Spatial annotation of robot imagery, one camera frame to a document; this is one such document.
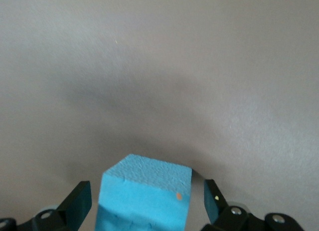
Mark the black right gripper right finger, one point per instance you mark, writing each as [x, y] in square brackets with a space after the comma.
[224, 216]

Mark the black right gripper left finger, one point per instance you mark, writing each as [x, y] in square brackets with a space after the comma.
[72, 206]

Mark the blue foam cube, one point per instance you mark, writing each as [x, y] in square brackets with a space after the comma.
[139, 196]

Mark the brown paper table cover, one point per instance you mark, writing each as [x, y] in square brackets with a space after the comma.
[159, 54]

